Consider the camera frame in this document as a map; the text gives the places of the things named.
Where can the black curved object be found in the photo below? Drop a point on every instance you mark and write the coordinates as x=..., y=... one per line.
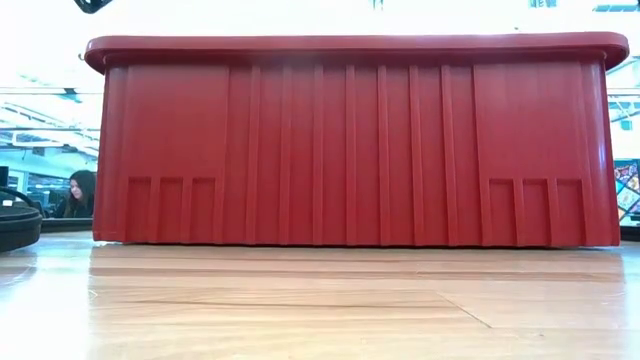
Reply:
x=22, y=197

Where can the red plastic bin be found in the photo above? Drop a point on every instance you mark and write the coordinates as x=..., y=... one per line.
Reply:
x=350, y=150

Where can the black monitor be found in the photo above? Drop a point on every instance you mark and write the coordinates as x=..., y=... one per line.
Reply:
x=4, y=177

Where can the black banded slide sandal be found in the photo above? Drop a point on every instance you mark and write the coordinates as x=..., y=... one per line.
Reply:
x=17, y=230

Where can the person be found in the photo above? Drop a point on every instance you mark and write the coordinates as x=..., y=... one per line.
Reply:
x=82, y=200

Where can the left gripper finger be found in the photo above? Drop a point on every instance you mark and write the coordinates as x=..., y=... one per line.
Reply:
x=92, y=5

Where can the colourful patterned panel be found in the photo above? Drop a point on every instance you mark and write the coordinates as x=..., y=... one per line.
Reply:
x=629, y=190

